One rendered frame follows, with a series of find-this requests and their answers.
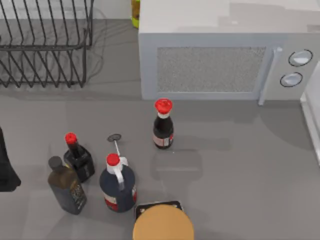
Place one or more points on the round dark sauce bottle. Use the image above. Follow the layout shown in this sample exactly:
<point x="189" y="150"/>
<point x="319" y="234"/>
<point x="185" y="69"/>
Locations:
<point x="163" y="130"/>

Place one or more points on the small metal whisk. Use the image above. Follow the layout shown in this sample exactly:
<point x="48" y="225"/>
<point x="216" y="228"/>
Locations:
<point x="114" y="137"/>

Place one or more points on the square dark sauce bottle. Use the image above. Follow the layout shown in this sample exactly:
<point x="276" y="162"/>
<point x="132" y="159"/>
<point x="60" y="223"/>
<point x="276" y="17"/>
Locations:
<point x="80" y="162"/>

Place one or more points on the pale microwave oven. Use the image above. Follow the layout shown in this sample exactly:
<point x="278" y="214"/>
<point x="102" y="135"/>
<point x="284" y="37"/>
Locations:
<point x="207" y="32"/>

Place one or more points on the yellow green bottle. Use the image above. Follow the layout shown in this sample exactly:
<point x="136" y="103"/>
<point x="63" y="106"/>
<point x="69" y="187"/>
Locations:
<point x="135" y="12"/>

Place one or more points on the olive oil bottle black cap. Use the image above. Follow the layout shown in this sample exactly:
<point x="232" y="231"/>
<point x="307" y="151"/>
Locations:
<point x="67" y="187"/>

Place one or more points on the small microwave knob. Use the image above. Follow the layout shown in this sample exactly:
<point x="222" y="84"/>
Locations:
<point x="290" y="79"/>

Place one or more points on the white appliance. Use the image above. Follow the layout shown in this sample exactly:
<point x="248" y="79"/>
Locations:
<point x="311" y="117"/>

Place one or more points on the large microwave knob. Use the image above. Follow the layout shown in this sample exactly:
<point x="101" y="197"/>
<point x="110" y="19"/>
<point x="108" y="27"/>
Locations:
<point x="300" y="58"/>

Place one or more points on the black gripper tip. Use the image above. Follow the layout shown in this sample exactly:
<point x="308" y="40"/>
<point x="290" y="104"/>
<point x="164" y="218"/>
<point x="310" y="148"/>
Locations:
<point x="6" y="165"/>

